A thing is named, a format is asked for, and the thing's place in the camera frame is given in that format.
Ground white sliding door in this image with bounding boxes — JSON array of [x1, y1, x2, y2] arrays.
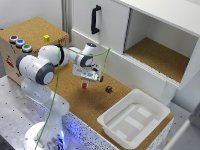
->
[[72, 0, 131, 56]]

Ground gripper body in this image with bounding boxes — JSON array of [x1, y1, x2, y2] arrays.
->
[[72, 63, 101, 83]]

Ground purple block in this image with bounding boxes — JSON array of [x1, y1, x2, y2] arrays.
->
[[105, 85, 113, 94]]

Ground wooden drawer box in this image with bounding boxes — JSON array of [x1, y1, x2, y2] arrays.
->
[[0, 16, 71, 86]]

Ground black door handle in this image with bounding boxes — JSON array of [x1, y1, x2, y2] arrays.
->
[[90, 4, 102, 35]]

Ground green button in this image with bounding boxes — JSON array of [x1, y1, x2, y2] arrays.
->
[[21, 43, 33, 54]]

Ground white plastic box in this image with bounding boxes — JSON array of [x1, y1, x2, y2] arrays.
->
[[96, 88, 171, 150]]

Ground yellow block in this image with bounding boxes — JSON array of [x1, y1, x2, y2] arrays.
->
[[43, 34, 51, 43]]

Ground red button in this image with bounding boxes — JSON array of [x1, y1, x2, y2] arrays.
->
[[8, 34, 19, 44]]

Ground white cabinet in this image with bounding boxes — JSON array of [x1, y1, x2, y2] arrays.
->
[[69, 0, 200, 107]]

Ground blue button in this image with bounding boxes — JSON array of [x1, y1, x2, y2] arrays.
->
[[15, 38, 26, 48]]

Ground green cable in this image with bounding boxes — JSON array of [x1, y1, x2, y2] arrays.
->
[[34, 46, 112, 150]]

